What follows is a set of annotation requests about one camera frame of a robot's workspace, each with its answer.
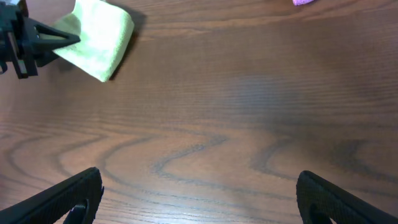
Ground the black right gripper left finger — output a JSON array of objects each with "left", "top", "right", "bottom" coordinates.
[{"left": 1, "top": 167, "right": 104, "bottom": 224}]

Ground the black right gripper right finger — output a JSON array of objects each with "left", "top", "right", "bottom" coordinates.
[{"left": 296, "top": 170, "right": 397, "bottom": 224}]

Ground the light green microfiber cloth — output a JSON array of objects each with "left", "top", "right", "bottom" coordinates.
[{"left": 52, "top": 0, "right": 134, "bottom": 82}]

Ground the purple crumpled cloth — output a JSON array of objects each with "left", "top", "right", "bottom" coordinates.
[{"left": 292, "top": 0, "right": 315, "bottom": 6}]

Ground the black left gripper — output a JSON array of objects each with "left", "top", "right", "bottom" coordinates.
[{"left": 1, "top": 1, "right": 80, "bottom": 79}]

